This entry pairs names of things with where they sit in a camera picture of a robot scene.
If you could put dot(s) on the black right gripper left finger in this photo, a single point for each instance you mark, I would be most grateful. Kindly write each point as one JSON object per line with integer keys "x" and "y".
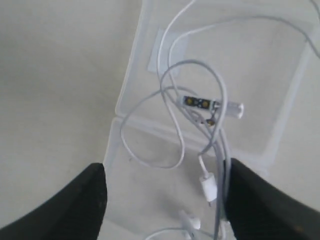
{"x": 75, "y": 213}

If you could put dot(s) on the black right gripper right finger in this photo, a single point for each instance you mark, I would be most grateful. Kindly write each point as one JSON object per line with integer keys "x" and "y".
{"x": 257, "y": 210}

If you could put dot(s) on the white wired earphones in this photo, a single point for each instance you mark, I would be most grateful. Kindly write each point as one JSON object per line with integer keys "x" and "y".
{"x": 195, "y": 117}

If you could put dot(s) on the clear plastic storage case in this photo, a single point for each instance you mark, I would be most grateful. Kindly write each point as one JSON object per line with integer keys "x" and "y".
{"x": 262, "y": 63}

